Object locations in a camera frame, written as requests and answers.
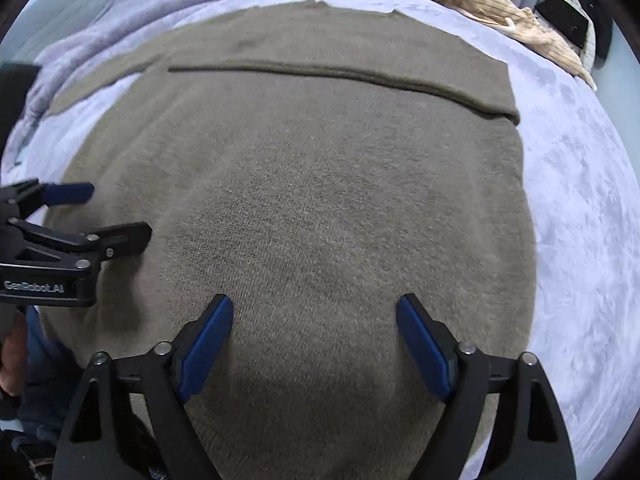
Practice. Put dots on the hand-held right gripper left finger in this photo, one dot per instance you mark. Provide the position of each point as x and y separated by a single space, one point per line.
205 350

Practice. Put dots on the lavender fleece blanket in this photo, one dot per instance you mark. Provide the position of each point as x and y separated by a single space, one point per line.
575 210

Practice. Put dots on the black box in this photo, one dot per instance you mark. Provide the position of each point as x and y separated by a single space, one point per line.
562 20

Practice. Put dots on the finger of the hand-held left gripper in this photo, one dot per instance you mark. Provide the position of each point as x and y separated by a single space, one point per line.
127 240
70 193

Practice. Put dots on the person's blue jeans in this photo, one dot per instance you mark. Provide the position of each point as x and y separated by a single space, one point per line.
50 375

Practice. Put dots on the cream ribbed garment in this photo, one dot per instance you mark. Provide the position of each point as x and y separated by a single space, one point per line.
495 10

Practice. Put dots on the brown knit sweater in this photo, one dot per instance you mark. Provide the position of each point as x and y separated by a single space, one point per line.
320 185

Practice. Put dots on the person's left hand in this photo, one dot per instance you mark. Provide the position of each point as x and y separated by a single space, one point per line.
14 355

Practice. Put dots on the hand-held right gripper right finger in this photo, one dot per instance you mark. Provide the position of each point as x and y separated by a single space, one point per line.
422 345

